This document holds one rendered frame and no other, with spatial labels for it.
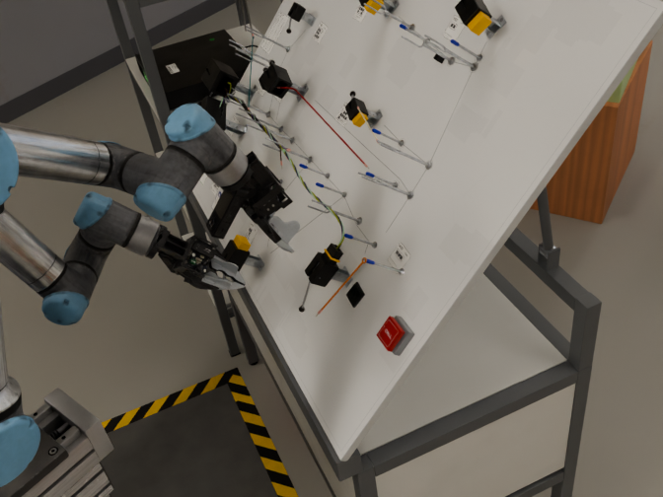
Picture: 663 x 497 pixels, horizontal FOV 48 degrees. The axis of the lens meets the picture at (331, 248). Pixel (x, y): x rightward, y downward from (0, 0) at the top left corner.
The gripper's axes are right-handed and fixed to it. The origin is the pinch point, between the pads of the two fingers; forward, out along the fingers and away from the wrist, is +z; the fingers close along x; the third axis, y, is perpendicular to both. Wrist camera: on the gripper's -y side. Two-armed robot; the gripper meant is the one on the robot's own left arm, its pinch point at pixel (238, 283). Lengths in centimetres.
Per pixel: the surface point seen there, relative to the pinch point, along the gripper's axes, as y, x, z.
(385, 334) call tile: 23.1, -2.3, 25.0
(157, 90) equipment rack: -62, 58, -29
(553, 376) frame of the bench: 16, 8, 72
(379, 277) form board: 15.1, 10.3, 23.5
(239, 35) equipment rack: -95, 107, -10
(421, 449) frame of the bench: 9, -18, 49
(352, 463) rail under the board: 8.8, -26.1, 34.6
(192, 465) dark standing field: -112, -38, 39
